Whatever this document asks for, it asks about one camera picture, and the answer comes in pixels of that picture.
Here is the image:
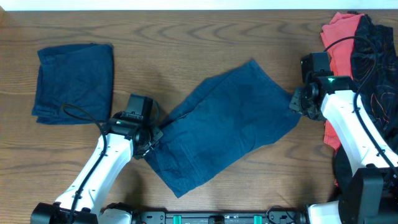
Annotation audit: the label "black garment with white logo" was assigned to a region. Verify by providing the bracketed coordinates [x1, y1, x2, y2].
[333, 145, 353, 193]

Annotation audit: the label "dark blue denim shorts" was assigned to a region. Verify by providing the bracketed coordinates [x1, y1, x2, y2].
[145, 60, 300, 198]

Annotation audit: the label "folded dark blue shorts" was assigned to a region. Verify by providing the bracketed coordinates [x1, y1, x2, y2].
[32, 44, 114, 125]

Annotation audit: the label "black patterned garment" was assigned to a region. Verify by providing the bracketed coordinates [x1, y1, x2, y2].
[351, 15, 397, 141]

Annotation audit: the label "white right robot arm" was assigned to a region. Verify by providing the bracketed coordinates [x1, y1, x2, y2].
[289, 73, 397, 223]

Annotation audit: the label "red orange garment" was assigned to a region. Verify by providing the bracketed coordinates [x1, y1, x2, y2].
[320, 12, 364, 152]

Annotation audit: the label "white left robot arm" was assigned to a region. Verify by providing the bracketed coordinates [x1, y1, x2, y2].
[30, 111, 163, 224]

